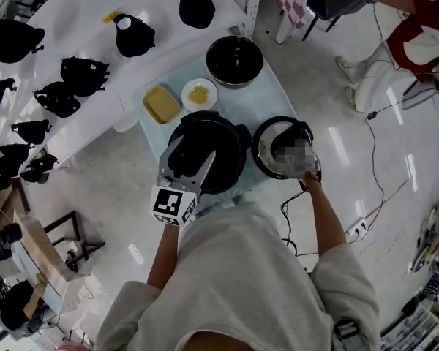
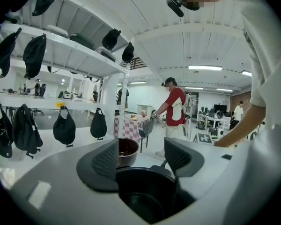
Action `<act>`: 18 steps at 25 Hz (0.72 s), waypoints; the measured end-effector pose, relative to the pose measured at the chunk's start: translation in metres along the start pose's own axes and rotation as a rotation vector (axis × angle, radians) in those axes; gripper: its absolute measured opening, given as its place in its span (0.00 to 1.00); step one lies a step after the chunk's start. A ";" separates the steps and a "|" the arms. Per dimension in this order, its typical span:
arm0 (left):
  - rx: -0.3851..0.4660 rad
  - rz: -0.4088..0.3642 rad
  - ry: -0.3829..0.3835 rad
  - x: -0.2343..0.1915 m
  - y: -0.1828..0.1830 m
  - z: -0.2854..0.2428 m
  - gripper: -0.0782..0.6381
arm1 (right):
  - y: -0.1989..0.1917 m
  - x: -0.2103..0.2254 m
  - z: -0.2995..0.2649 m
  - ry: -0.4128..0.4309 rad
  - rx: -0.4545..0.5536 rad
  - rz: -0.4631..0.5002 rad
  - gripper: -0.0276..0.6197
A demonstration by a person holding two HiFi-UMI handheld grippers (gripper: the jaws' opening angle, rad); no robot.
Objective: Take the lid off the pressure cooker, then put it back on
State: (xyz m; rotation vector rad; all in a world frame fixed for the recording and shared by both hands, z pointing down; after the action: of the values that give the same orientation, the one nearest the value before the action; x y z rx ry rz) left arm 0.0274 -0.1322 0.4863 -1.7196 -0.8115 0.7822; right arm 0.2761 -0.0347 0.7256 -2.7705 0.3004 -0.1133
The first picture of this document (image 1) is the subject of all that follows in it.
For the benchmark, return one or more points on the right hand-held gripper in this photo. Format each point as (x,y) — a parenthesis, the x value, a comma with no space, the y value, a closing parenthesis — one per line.
(303,163)

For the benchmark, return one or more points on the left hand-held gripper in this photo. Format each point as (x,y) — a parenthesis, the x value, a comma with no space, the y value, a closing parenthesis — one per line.
(166,203)

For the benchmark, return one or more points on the steel black pressure cooker lid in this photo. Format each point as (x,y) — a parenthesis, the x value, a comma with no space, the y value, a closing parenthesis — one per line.
(265,148)

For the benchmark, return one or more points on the black pressure cooker body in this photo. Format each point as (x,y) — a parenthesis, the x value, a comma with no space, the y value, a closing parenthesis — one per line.
(227,141)

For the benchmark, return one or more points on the person's left forearm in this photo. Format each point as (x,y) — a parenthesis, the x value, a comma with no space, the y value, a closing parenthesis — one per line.
(166,258)

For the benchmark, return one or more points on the person's right forearm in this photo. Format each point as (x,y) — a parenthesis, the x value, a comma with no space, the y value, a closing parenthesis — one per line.
(325,218)

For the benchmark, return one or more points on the white round plate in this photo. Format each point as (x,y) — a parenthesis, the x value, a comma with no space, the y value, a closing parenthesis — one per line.
(186,104)

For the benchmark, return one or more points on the yellow rectangular tray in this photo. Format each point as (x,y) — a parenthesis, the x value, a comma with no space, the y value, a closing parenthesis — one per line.
(161,104)

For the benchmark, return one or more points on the small table with blue cloth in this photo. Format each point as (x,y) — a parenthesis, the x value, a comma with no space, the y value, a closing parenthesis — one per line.
(270,101)

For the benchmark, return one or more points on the yellow corn kernels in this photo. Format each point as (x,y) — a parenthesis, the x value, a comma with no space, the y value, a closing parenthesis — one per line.
(198,95)

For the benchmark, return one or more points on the white power strip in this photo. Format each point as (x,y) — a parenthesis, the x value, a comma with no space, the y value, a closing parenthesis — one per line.
(356,228)

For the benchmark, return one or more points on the black inner pot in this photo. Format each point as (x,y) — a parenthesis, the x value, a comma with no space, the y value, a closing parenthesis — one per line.
(234,60)

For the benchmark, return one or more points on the person's beige shirt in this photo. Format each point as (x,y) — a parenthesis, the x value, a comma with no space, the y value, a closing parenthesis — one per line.
(241,287)

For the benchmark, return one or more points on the grey chair base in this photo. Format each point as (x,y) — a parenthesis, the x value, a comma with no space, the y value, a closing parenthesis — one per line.
(424,93)

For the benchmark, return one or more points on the dark blue chair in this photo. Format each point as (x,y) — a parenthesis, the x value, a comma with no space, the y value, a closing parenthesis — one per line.
(336,6)

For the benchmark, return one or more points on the wooden table with cloth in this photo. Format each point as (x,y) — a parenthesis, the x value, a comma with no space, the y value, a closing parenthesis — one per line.
(40,247)

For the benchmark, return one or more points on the yellow shelf label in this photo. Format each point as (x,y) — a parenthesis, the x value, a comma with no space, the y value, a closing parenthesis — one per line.
(110,17)

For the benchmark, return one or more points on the white shelf unit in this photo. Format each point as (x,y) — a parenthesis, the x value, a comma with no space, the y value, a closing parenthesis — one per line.
(84,24)

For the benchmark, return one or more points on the black cylindrical container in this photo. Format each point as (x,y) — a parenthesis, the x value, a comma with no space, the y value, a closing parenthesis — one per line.
(10,233)

